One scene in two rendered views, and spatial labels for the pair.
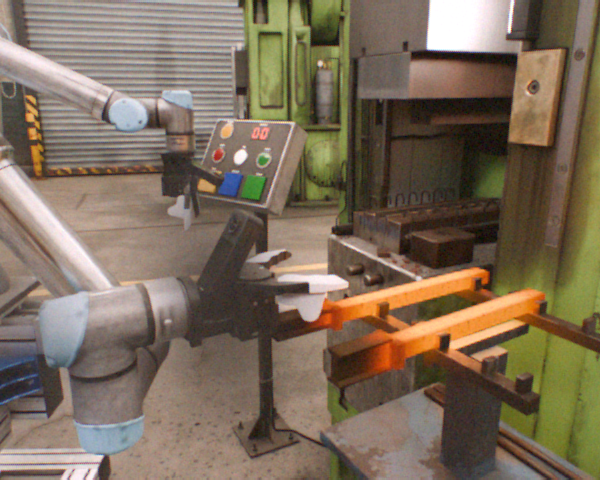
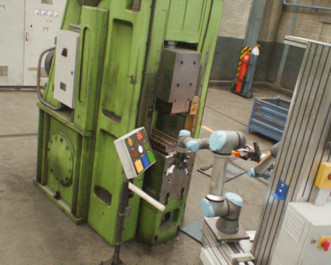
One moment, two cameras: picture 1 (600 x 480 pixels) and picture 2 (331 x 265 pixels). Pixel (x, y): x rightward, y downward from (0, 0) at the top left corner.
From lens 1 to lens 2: 3.55 m
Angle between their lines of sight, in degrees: 102
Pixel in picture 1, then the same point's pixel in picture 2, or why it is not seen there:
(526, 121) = (193, 110)
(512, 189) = (187, 123)
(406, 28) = (189, 95)
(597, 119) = (199, 107)
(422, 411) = (209, 171)
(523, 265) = not seen: hidden behind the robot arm
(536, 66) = (195, 99)
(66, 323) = not seen: hidden behind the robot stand
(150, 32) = not seen: outside the picture
